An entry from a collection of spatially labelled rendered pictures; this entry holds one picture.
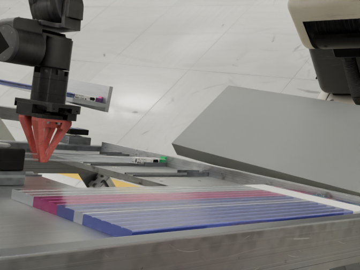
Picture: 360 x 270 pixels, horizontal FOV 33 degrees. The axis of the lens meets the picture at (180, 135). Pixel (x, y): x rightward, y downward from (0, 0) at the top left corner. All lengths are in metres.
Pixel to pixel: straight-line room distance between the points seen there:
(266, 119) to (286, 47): 1.50
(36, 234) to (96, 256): 0.09
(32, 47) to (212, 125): 0.64
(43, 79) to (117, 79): 2.27
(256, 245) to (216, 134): 0.83
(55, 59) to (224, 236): 0.50
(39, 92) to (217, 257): 0.51
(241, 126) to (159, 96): 1.52
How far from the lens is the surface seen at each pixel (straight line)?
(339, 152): 1.28
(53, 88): 1.00
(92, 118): 3.04
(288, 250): 0.70
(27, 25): 0.98
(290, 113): 1.43
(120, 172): 1.04
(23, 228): 0.57
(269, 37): 3.05
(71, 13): 1.00
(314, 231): 0.74
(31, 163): 1.26
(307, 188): 1.03
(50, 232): 0.56
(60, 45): 1.01
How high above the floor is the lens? 1.42
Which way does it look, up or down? 33 degrees down
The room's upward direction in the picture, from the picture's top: 26 degrees counter-clockwise
